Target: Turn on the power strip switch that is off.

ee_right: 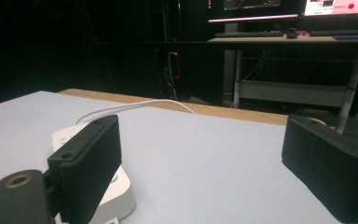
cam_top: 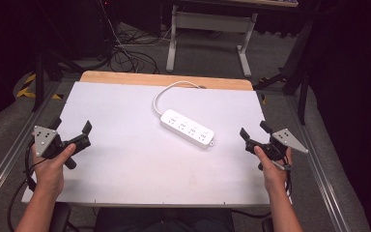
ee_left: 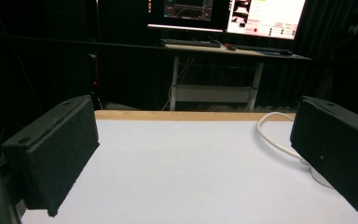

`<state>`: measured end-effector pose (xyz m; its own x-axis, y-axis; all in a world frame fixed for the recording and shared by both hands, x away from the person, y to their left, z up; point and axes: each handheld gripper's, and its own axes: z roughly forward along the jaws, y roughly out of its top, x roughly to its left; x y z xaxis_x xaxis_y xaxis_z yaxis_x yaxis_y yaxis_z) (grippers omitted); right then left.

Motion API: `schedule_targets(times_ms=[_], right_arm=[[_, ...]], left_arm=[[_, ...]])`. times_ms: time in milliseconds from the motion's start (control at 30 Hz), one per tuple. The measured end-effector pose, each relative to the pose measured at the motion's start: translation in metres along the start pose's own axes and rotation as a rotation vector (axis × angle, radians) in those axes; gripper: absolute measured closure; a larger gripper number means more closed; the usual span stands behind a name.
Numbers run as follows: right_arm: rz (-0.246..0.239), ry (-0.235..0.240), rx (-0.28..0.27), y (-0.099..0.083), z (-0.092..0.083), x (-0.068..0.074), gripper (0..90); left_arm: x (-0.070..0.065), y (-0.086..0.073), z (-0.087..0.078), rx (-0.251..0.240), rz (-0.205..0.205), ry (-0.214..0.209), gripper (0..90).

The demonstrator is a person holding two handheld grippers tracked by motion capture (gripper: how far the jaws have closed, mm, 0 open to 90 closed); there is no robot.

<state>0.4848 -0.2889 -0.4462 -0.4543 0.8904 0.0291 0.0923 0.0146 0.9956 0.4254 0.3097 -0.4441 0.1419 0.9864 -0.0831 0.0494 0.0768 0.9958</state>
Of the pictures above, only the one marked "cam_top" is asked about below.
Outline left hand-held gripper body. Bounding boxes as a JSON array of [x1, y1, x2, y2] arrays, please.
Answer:
[[33, 125, 92, 170]]

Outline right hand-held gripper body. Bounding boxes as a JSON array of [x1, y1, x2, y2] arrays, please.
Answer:
[[244, 128, 309, 172]]

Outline white power strip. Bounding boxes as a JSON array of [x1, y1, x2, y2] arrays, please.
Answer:
[[159, 108, 216, 150]]

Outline person's left hand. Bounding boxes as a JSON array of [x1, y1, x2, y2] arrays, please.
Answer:
[[31, 142, 77, 197]]

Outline person's right hand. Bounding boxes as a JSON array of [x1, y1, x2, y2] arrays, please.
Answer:
[[253, 144, 294, 195]]

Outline yellow black floor tape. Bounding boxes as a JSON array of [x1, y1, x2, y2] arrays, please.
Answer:
[[14, 72, 64, 101]]

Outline black metal stand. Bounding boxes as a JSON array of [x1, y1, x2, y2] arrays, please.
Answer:
[[253, 15, 317, 126], [32, 28, 86, 113]]

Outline black chair armrest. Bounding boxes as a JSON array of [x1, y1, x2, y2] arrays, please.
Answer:
[[48, 202, 72, 232], [261, 217, 275, 232]]

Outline person's legs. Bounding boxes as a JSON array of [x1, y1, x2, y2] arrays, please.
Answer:
[[94, 207, 236, 232]]

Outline aluminium rail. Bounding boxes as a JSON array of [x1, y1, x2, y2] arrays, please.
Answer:
[[284, 95, 353, 232], [0, 80, 64, 214]]

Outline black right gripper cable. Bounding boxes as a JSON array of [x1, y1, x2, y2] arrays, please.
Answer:
[[283, 162, 295, 198]]

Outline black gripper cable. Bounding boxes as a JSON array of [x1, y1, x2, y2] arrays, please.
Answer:
[[283, 162, 295, 198], [7, 141, 46, 232]]

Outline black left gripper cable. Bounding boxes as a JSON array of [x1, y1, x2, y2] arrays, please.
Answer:
[[7, 141, 46, 232]]

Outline white power strip cable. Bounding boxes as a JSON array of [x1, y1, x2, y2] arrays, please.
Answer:
[[152, 80, 203, 117]]

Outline black floor cables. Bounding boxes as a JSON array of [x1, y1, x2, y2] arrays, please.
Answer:
[[90, 18, 160, 75]]

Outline black cable under table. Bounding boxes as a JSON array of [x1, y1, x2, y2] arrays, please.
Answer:
[[231, 208, 272, 220]]

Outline white floor cable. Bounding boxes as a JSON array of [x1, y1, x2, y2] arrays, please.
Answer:
[[102, 0, 176, 46]]

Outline white metal desk frame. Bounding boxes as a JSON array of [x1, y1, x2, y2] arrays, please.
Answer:
[[165, 0, 300, 79]]

